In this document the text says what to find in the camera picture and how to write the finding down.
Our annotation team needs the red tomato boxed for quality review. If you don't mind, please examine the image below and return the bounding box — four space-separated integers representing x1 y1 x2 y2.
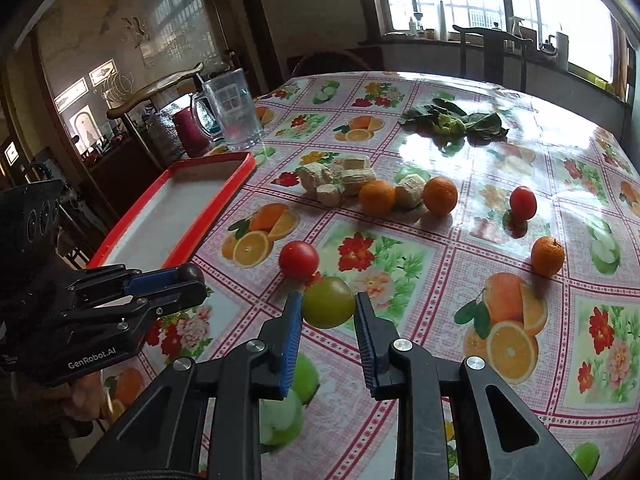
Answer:
279 240 320 281
509 186 537 221

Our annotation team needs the orange tangerine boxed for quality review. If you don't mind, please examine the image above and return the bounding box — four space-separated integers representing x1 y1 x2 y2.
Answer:
530 236 565 278
422 177 458 217
358 180 396 217

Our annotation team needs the green tomato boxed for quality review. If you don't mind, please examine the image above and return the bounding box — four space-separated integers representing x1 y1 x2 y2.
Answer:
302 276 356 328

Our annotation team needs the left hand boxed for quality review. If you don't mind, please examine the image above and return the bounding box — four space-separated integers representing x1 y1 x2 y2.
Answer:
62 372 107 422

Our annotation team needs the red rimmed white tray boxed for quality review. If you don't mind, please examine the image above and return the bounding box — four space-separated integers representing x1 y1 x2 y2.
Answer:
89 152 257 272

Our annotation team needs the dark red thermos cup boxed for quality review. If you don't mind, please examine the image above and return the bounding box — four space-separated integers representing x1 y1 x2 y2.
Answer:
171 107 209 158

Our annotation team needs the wooden chair with curved top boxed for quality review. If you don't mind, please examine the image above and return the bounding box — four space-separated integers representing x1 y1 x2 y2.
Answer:
106 63 204 169

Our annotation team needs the clear glass beer mug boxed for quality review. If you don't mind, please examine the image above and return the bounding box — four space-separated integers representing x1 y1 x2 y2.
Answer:
190 68 264 151

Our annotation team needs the floral fruit plastic tablecloth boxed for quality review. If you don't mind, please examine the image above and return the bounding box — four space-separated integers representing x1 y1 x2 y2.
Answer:
104 73 639 479

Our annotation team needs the round beige tofu piece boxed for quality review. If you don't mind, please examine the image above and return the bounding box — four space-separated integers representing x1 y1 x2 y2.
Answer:
316 183 343 208

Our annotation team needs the beige ribbed tofu block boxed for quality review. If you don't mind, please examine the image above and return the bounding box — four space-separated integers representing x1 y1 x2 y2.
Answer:
341 168 376 196

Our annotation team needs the square beige tofu block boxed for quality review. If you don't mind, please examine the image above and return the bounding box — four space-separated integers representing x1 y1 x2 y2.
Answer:
342 154 370 170

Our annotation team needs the white tofu block right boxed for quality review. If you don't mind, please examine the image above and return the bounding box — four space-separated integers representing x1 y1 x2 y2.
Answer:
395 174 426 209

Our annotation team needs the green leafy vegetable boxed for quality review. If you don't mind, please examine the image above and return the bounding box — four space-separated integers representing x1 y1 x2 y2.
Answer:
398 98 509 142

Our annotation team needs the kettle on sill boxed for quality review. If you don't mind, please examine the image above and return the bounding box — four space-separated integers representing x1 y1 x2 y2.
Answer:
539 35 558 56

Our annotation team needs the dark chair by window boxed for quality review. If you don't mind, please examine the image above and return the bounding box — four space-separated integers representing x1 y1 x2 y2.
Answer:
452 25 534 92

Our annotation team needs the white container on sill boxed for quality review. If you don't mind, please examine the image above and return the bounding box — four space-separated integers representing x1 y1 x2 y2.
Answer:
555 32 570 72

